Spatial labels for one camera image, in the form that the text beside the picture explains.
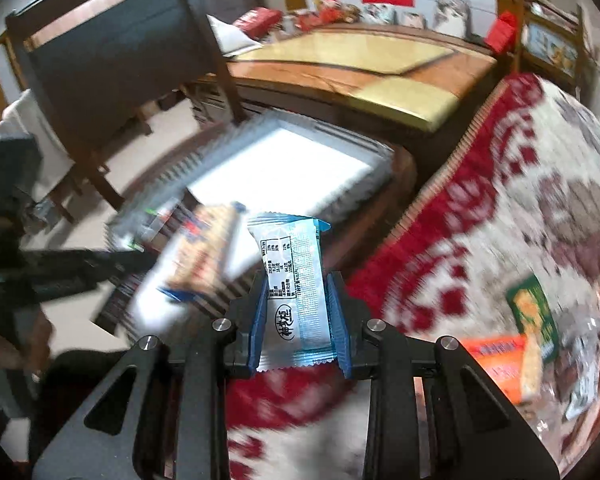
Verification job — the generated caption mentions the person's left hand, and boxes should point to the person's left hand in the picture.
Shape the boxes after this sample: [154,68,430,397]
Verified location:
[0,310,53,378]

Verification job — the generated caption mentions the red gift box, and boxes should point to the red gift box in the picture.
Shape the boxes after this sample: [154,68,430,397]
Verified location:
[232,7,283,38]

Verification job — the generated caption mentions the red paper bag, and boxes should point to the red paper bag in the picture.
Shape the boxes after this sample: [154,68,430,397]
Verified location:
[485,11,518,56]

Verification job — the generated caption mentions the wooden table with yellow top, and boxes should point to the wooden table with yellow top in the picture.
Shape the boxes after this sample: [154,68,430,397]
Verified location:
[195,22,498,133]

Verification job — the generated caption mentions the plush toys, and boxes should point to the plush toys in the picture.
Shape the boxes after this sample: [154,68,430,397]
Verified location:
[312,0,361,26]

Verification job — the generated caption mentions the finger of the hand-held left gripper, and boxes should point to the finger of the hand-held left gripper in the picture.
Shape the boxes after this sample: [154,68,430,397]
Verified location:
[30,280,113,307]
[22,249,157,282]

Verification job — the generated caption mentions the orange cracker packet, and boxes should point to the orange cracker packet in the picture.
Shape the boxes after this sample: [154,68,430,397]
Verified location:
[460,332,543,406]

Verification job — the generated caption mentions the striped box with white inside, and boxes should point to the striped box with white inside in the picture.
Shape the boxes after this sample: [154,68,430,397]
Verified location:
[90,110,396,336]

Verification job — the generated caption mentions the dark wooden chair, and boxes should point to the dark wooden chair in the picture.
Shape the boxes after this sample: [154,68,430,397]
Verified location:
[5,0,248,226]

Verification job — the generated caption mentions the red floral printed blanket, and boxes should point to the red floral printed blanket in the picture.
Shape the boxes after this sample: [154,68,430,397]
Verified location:
[225,72,600,480]

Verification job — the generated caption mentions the wooden rack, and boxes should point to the wooden rack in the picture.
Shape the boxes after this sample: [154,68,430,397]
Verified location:
[512,0,588,101]

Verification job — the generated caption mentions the green cracker packet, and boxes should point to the green cracker packet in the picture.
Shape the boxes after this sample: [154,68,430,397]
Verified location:
[505,274,561,366]

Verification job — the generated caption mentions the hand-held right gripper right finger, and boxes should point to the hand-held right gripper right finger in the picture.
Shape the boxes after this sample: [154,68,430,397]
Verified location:
[325,271,561,480]

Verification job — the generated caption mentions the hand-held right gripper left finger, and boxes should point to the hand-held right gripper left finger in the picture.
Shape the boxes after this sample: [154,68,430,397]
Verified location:
[30,270,271,480]

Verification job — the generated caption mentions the light blue snack packet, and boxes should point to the light blue snack packet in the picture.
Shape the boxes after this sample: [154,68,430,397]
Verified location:
[246,212,338,373]

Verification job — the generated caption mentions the large photo frame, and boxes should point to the large photo frame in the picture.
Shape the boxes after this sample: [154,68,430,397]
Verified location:
[432,0,471,36]

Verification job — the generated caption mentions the clear bag of red dates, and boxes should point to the clear bag of red dates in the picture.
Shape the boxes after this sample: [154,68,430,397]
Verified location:
[550,305,600,421]

